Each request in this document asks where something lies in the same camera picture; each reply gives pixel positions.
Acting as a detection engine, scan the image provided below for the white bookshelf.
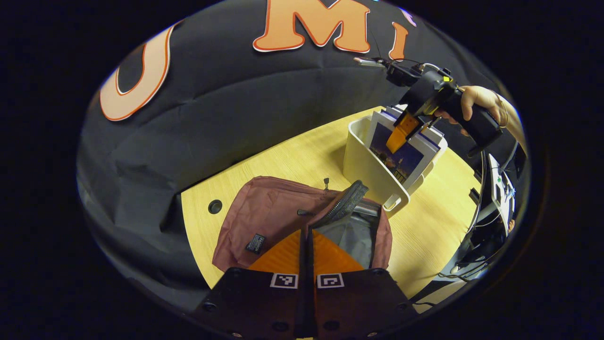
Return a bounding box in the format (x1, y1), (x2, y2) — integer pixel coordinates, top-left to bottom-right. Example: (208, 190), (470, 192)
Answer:
(343, 105), (448, 218)

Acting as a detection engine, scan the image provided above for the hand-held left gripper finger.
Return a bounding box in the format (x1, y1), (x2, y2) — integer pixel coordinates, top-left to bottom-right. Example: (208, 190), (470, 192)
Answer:
(307, 229), (418, 338)
(191, 229), (307, 338)

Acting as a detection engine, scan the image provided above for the blue book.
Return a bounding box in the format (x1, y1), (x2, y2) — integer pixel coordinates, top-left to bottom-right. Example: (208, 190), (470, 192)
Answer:
(366, 110), (442, 189)

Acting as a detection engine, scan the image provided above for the thin black pole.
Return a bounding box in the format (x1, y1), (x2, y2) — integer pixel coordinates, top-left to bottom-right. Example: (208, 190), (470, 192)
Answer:
(478, 150), (490, 222)

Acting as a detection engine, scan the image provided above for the white electronic device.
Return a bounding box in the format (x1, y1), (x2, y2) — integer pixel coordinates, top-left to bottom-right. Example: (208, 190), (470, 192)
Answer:
(488, 153), (517, 234)

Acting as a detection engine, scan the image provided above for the maroon schoolbag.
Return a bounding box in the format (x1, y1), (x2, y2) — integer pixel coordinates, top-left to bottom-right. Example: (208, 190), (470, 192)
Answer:
(212, 176), (393, 274)

